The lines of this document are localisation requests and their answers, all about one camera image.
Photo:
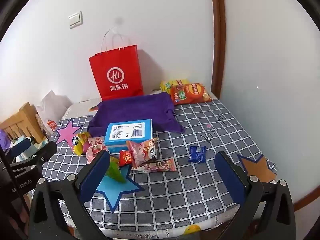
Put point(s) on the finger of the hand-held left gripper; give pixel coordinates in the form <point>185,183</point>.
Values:
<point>42,155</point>
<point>18,150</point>

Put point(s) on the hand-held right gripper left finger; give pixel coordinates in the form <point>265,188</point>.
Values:
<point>95,177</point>

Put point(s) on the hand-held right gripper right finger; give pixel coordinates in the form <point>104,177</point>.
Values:
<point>230,177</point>

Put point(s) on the green snack packet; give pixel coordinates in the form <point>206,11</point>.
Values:
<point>117,172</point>

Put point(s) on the small pink white packet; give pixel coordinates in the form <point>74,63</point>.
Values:
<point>96,145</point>

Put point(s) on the yellow and pink snack packet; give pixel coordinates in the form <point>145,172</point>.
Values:
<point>79,143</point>

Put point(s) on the blue snack packet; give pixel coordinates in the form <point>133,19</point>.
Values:
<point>197,154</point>

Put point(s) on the pink panda snack packet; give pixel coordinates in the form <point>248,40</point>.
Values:
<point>141,152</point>

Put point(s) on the light blue plastic box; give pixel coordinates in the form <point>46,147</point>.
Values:
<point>23,138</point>

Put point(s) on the purple plush toy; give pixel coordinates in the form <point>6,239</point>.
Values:
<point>4,140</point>

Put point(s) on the blue star patch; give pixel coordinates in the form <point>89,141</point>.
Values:
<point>115,190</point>

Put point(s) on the orange star patch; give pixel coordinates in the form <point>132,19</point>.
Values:
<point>257,168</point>

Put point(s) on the pink star patch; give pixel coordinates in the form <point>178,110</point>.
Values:
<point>67,131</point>

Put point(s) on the small red snack packet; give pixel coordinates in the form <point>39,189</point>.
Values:
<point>125,158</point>

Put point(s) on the white plastic bag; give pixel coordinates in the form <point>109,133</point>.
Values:
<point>52,107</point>

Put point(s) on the blue tissue pack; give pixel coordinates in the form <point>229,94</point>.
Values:
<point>127,132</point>

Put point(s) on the long pink snack bar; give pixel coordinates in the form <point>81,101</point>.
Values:
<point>160,165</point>

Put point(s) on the purple towel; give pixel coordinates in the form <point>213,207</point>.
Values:
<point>135,107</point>

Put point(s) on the orange chips bag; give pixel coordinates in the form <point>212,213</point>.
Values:
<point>190,93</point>

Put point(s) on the red paper shopping bag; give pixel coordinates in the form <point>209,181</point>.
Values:
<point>116,75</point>

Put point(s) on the yellow chips bag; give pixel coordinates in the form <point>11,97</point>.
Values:
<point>167,85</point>

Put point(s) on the brown wooden door frame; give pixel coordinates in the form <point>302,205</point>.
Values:
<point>218,42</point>

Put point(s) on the white light switch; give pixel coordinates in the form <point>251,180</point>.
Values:
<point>75,20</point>

